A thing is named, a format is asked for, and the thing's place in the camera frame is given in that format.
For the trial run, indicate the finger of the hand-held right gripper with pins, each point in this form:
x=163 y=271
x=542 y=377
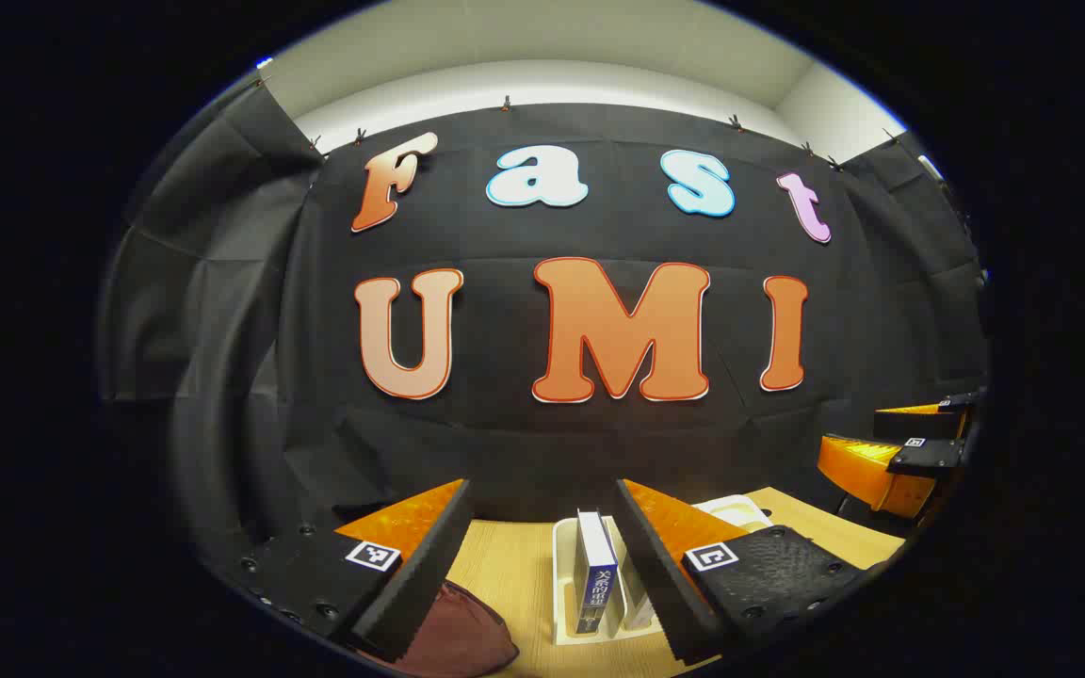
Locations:
x=929 y=457
x=919 y=426

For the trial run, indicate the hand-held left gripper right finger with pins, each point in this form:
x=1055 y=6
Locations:
x=660 y=574

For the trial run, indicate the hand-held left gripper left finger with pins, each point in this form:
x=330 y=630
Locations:
x=429 y=565

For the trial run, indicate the white spine book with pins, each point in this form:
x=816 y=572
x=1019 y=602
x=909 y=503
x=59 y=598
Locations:
x=637 y=598

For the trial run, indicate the blue spine book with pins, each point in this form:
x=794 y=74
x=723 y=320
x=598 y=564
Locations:
x=594 y=574

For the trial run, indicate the maroon schoolbag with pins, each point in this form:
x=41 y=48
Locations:
x=467 y=631

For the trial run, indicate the white plastic bookshelf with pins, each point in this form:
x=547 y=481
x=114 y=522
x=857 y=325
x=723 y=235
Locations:
x=563 y=584

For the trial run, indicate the black backdrop cloth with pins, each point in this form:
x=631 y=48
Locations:
x=505 y=235

